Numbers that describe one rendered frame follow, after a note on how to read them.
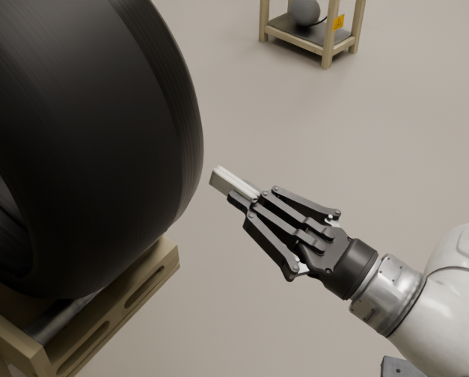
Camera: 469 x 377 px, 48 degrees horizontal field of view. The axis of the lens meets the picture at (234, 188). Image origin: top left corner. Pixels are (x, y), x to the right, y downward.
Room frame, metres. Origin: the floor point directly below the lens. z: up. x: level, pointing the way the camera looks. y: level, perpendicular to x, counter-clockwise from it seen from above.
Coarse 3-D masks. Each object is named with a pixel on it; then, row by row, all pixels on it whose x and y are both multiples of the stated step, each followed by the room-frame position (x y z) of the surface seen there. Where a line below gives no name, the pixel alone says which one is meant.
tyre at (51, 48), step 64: (0, 0) 0.58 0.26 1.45; (64, 0) 0.62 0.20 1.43; (128, 0) 0.67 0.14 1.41; (0, 64) 0.52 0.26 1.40; (64, 64) 0.55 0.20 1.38; (128, 64) 0.60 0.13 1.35; (0, 128) 0.48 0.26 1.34; (64, 128) 0.50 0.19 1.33; (128, 128) 0.55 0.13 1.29; (192, 128) 0.63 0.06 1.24; (0, 192) 0.80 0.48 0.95; (64, 192) 0.47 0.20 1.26; (128, 192) 0.51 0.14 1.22; (192, 192) 0.63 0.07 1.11; (0, 256) 0.65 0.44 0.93; (64, 256) 0.46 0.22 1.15; (128, 256) 0.51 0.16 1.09
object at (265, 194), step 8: (264, 192) 0.51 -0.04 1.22; (272, 200) 0.50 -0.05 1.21; (280, 200) 0.50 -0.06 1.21; (272, 208) 0.50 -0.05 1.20; (280, 208) 0.49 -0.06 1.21; (288, 208) 0.49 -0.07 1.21; (280, 216) 0.49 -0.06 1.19; (288, 216) 0.49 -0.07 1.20; (296, 216) 0.48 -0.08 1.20; (296, 224) 0.48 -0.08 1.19; (304, 224) 0.47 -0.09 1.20; (312, 224) 0.47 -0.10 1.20; (320, 224) 0.47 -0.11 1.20; (320, 232) 0.46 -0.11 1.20; (328, 232) 0.46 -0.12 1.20; (328, 240) 0.45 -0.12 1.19
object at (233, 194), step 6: (234, 192) 0.51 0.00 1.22; (228, 198) 0.51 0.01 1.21; (234, 198) 0.50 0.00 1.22; (240, 198) 0.50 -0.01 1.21; (246, 198) 0.50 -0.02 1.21; (234, 204) 0.50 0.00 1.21; (240, 204) 0.50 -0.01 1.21; (246, 204) 0.49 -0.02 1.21; (240, 210) 0.50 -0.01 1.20; (246, 210) 0.49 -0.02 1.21; (246, 222) 0.47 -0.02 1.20
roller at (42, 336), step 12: (156, 240) 0.73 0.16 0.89; (60, 300) 0.56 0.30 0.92; (72, 300) 0.56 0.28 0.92; (84, 300) 0.57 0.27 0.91; (48, 312) 0.53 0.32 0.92; (60, 312) 0.53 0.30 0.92; (72, 312) 0.54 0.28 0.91; (36, 324) 0.51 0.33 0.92; (48, 324) 0.51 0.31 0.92; (60, 324) 0.52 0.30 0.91; (36, 336) 0.49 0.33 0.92; (48, 336) 0.50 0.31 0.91
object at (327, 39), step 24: (264, 0) 3.44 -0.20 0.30; (288, 0) 3.68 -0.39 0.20; (312, 0) 3.37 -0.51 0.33; (336, 0) 3.05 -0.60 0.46; (360, 0) 3.27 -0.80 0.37; (264, 24) 3.43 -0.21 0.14; (288, 24) 3.44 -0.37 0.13; (312, 24) 3.35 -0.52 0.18; (336, 24) 3.07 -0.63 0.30; (360, 24) 3.28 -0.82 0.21; (312, 48) 3.14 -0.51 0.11; (336, 48) 3.11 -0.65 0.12
